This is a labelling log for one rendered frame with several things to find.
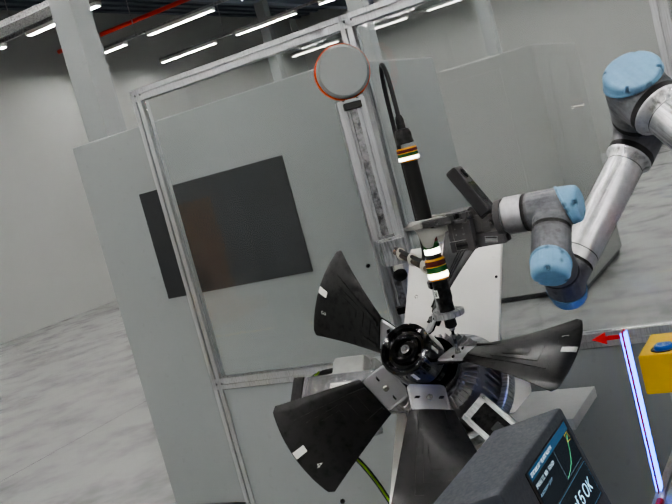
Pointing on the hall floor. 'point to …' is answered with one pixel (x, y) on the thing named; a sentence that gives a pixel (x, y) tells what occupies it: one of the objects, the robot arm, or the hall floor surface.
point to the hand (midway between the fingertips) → (413, 223)
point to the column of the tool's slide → (371, 197)
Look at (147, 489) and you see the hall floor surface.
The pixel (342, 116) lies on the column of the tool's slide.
